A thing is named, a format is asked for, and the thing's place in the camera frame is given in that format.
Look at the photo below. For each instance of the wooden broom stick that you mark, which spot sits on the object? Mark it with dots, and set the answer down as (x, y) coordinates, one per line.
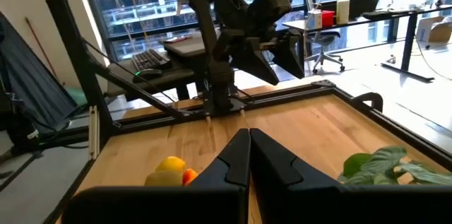
(42, 51)

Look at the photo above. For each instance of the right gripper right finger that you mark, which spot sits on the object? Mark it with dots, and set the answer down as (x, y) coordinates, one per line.
(282, 188)

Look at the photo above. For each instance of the white desk black legs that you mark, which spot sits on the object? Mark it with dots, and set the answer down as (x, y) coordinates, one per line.
(296, 25)

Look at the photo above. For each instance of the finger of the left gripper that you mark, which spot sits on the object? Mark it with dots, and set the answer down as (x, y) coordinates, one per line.
(256, 63)
(289, 54)

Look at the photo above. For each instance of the pale green bag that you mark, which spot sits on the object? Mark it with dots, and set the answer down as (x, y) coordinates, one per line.
(77, 96)

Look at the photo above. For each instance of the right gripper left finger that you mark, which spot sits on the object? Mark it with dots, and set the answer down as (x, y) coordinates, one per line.
(226, 181)

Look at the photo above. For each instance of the yellow lemon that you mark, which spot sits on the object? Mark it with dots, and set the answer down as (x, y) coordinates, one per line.
(171, 164)

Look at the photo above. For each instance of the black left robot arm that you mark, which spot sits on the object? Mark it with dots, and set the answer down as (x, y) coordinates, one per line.
(212, 40)

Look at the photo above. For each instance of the black computer mouse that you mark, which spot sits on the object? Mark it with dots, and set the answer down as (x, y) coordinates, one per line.
(148, 73)

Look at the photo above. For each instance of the white box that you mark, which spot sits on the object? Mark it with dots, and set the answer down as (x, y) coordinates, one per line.
(314, 19)

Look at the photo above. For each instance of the small orange tangerine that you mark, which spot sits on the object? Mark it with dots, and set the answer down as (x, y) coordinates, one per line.
(189, 176)

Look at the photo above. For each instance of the window with dark frame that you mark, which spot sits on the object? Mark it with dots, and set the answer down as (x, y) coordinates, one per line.
(141, 12)

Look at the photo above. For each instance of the black upright frame post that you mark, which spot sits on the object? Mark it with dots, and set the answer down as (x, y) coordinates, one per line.
(70, 40)

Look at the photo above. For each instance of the dark blue fabric sheet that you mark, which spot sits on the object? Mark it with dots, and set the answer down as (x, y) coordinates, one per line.
(31, 86)

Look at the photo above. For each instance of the black diagonal frame strut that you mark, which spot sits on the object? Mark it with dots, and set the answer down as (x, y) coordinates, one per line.
(141, 93)

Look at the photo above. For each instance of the black clamp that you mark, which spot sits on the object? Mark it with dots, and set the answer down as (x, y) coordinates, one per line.
(367, 95)

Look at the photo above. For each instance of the black open laptop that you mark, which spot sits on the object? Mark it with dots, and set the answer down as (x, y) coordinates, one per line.
(363, 4)

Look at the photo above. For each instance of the backlit keyboard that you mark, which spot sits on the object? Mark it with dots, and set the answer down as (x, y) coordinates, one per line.
(150, 59)

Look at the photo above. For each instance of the silver bracket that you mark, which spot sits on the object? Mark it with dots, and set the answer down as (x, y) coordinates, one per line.
(93, 132)

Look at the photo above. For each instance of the red box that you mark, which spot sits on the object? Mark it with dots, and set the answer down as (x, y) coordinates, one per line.
(327, 18)

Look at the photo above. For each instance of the grey laptop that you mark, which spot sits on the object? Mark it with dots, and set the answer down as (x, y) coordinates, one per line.
(185, 45)

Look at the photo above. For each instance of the grey office chair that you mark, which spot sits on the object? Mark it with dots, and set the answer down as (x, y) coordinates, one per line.
(323, 40)

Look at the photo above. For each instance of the cardboard box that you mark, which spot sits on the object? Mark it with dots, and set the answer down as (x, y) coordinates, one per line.
(436, 29)

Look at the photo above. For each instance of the green artificial potted plant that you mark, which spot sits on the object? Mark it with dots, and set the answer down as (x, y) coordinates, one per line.
(381, 164)

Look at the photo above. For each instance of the black desk keyboard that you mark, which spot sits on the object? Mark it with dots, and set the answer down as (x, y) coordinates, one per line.
(388, 13)

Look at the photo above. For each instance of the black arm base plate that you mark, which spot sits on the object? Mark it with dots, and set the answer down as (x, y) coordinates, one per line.
(226, 105)

